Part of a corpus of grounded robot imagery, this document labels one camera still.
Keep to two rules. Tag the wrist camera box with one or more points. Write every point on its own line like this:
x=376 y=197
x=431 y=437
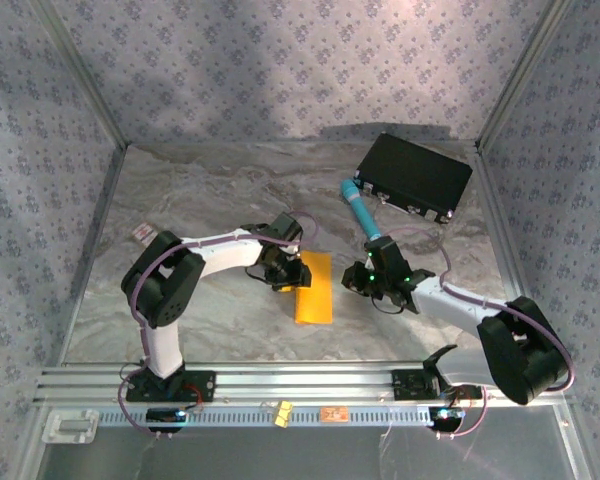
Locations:
x=369 y=260
x=293 y=249

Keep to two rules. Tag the right controller board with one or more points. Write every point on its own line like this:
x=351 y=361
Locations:
x=445 y=415

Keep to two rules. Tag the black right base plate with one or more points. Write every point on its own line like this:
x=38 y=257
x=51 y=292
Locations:
x=405 y=385

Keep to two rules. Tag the controller board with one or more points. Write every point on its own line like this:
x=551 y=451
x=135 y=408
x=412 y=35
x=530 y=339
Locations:
x=445 y=415
x=165 y=415

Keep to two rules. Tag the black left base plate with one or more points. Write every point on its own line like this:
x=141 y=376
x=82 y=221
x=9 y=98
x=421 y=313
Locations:
x=205 y=385

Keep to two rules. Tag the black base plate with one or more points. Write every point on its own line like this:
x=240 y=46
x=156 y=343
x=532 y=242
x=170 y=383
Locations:
x=405 y=385
x=205 y=385

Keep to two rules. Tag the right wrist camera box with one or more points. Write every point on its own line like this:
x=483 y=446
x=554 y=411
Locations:
x=369 y=260

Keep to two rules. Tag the left controller board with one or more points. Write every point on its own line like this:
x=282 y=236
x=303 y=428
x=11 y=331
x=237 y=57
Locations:
x=165 y=415

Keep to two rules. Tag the aluminium table edge profile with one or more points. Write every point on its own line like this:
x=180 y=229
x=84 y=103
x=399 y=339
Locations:
x=94 y=250
x=502 y=225

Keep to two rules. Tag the aluminium frame post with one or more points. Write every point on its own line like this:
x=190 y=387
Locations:
x=82 y=75
x=520 y=75

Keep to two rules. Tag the aluminium mounting rail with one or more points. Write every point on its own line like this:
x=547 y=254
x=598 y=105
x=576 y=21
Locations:
x=305 y=382

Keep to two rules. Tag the small red white box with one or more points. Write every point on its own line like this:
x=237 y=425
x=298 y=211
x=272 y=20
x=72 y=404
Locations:
x=144 y=232

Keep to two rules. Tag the black hard case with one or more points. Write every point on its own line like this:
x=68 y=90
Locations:
x=415 y=170

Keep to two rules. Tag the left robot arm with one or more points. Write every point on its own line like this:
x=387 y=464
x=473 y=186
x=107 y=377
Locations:
x=162 y=345

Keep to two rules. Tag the grey metal bracket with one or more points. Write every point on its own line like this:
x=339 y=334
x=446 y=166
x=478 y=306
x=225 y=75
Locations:
x=70 y=426

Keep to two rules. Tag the orange label sticker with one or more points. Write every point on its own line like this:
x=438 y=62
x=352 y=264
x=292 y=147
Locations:
x=335 y=414

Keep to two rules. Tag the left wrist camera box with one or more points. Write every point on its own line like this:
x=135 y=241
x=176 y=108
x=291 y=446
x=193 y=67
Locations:
x=293 y=249

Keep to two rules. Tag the orange paper sheet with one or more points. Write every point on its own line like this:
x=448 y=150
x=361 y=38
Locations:
x=315 y=300

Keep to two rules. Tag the teal marker pen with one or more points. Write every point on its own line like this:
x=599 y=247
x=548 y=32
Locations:
x=357 y=205

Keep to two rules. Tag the yellow binder clip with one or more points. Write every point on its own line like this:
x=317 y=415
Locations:
x=282 y=414

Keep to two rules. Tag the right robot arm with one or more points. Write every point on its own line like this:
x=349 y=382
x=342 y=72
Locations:
x=455 y=302

